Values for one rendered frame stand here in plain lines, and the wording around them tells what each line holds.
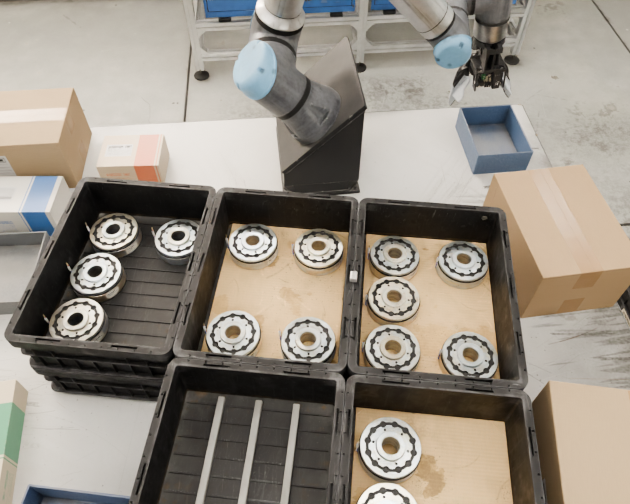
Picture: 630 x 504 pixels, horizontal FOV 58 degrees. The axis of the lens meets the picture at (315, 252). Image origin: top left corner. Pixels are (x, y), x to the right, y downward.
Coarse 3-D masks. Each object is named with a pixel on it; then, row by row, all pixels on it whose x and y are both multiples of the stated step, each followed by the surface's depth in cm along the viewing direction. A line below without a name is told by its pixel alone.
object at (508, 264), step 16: (432, 208) 116; (448, 208) 116; (464, 208) 116; (480, 208) 116; (496, 208) 116; (512, 272) 106; (512, 288) 104; (352, 304) 102; (512, 304) 102; (352, 320) 100; (512, 320) 100; (352, 336) 98; (352, 352) 96; (352, 368) 94; (368, 368) 94; (384, 368) 94; (480, 384) 93; (496, 384) 93; (512, 384) 93
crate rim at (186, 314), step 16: (224, 192) 119; (240, 192) 119; (256, 192) 119; (272, 192) 119; (288, 192) 119; (352, 208) 116; (208, 224) 113; (352, 224) 115; (208, 240) 111; (352, 240) 111; (352, 256) 108; (192, 288) 104; (352, 288) 104; (192, 304) 102; (176, 336) 98; (176, 352) 96; (192, 352) 96; (208, 352) 96; (304, 368) 94; (320, 368) 94; (336, 368) 94
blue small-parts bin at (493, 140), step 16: (464, 112) 162; (480, 112) 162; (496, 112) 163; (512, 112) 160; (464, 128) 158; (480, 128) 165; (496, 128) 165; (512, 128) 161; (464, 144) 159; (480, 144) 161; (496, 144) 161; (512, 144) 161; (528, 144) 151; (480, 160) 150; (496, 160) 151; (512, 160) 151; (528, 160) 152
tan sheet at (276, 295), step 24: (288, 240) 124; (288, 264) 120; (240, 288) 116; (264, 288) 116; (288, 288) 116; (312, 288) 116; (336, 288) 116; (216, 312) 113; (264, 312) 113; (288, 312) 113; (312, 312) 113; (336, 312) 113; (264, 336) 109; (336, 336) 109; (336, 360) 106
